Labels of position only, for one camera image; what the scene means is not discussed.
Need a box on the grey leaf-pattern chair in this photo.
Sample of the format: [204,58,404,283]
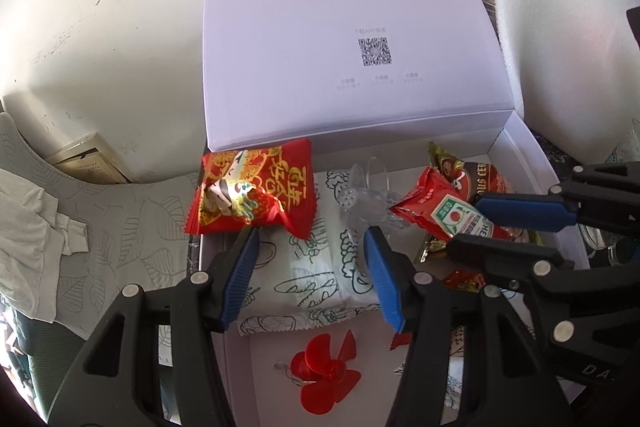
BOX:
[0,109,211,427]

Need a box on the white gift box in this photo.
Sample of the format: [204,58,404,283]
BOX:
[192,0,591,427]

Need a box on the beige radiator cover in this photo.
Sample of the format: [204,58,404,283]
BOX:
[47,132,131,185]

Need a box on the white printed bread packet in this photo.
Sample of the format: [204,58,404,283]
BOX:
[237,169,398,338]
[397,322,468,410]

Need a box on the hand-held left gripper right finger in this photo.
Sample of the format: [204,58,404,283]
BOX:
[363,226,571,427]

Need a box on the clear plastic propeller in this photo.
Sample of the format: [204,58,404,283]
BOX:
[337,157,416,268]

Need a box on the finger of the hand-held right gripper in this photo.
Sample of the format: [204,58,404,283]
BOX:
[472,163,640,236]
[447,234,616,348]

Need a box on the red ketchup packet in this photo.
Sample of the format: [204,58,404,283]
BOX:
[389,166,521,243]

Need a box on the red gold candy packet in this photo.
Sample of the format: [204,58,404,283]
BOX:
[387,269,488,350]
[184,138,318,241]

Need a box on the red plastic propeller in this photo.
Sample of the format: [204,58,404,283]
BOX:
[290,329,362,408]

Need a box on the grey hoodie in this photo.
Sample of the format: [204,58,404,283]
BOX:
[0,169,91,323]

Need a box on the brown gold snack packet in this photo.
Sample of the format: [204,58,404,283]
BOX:
[412,142,543,265]

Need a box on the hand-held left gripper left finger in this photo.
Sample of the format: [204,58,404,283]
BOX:
[47,229,261,427]

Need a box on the white foam board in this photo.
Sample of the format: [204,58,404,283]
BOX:
[492,0,640,168]

